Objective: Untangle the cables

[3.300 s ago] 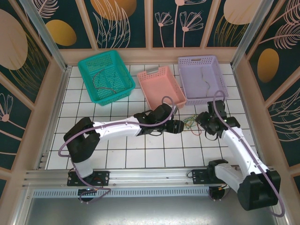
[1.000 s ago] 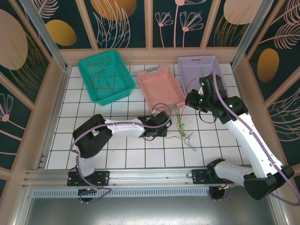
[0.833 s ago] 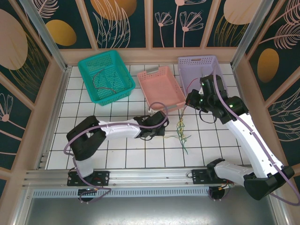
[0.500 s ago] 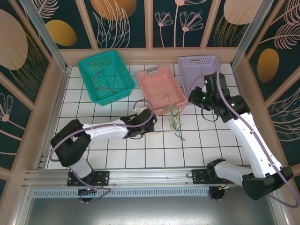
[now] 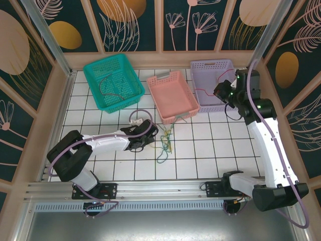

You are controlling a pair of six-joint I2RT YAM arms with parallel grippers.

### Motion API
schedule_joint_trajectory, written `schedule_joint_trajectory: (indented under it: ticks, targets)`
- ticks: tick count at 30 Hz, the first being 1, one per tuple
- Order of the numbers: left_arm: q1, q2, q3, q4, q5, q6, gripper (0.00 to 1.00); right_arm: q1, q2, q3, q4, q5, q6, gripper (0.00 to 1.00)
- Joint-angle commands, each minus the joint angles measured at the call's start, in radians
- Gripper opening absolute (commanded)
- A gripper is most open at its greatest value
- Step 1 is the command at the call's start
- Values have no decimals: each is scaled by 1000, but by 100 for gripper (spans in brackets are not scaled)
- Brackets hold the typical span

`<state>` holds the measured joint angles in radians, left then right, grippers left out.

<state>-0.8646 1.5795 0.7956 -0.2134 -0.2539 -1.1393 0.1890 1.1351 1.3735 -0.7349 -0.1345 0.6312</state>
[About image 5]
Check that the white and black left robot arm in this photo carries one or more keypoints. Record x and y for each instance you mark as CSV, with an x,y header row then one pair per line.
x,y
107,143

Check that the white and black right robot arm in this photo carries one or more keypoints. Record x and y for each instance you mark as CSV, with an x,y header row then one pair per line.
x,y
268,155

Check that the grey tape strip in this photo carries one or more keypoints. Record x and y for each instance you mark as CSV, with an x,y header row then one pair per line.
x,y
164,75
182,115

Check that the pink perforated plastic basket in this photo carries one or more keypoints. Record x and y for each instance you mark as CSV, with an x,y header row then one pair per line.
x,y
173,98

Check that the lavender perforated plastic basket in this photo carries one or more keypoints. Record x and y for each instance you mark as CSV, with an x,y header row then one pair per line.
x,y
205,75

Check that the teal perforated plastic basket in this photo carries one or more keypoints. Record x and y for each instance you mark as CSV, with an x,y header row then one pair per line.
x,y
113,65

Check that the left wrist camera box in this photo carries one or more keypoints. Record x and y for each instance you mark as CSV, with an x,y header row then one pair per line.
x,y
135,121

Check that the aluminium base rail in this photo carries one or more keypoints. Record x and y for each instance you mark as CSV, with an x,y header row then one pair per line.
x,y
160,188

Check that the dark floral wall panel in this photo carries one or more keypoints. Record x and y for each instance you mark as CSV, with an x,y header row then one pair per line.
x,y
75,15
230,15
188,30
148,25
308,140
306,62
15,37
12,140

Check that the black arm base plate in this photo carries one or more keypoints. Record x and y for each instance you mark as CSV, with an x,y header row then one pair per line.
x,y
110,190
213,189

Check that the aluminium frame post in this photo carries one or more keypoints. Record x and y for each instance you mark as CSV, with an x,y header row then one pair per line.
x,y
269,35
50,42

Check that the aluminium side rail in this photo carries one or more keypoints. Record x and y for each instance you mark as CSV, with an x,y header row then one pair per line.
x,y
62,110

